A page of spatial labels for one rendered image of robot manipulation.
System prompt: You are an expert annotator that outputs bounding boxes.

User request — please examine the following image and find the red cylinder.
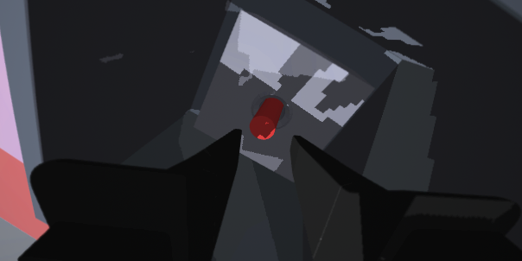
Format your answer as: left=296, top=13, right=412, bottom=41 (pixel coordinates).
left=250, top=98, right=283, bottom=139

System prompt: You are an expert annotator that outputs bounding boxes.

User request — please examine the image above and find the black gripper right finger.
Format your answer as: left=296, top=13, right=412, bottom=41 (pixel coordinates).
left=290, top=135, right=521, bottom=261

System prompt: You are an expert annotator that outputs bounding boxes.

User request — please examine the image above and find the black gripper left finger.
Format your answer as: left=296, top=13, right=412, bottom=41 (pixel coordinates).
left=29, top=129, right=242, bottom=261

